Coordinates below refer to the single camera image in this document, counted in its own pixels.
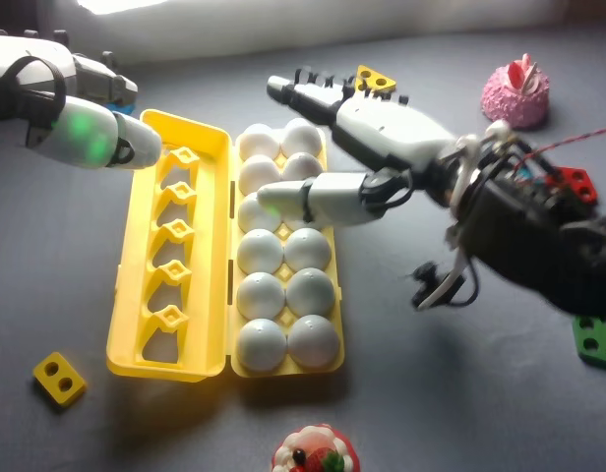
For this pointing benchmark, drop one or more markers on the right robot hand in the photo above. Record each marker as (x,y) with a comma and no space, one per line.
(391,128)

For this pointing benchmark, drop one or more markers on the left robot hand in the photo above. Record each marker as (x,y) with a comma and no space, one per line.
(86,133)

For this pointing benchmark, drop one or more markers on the yellow egg carton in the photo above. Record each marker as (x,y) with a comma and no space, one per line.
(131,275)

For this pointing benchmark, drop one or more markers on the white toy egg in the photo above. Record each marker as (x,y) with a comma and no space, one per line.
(303,164)
(258,141)
(301,137)
(308,249)
(262,344)
(310,292)
(260,252)
(261,295)
(256,169)
(246,221)
(314,341)

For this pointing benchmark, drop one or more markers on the blue square four-hole block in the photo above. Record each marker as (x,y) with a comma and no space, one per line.
(123,105)

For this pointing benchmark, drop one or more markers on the yellow triangle three-hole block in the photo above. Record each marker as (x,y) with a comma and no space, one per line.
(380,82)

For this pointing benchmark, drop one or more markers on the pink toy cake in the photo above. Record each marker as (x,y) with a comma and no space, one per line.
(514,96)

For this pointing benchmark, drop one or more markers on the red multi-hole block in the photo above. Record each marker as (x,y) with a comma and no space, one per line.
(581,184)

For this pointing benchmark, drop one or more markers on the yellow two-hole block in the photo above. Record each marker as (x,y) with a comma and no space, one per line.
(60,381)

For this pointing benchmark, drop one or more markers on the grey table cloth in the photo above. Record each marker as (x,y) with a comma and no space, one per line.
(431,393)

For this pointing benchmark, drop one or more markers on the green multi-hole block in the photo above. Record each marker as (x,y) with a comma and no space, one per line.
(598,344)

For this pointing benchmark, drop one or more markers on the toy strawberry cream cake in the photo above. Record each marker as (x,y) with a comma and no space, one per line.
(313,450)

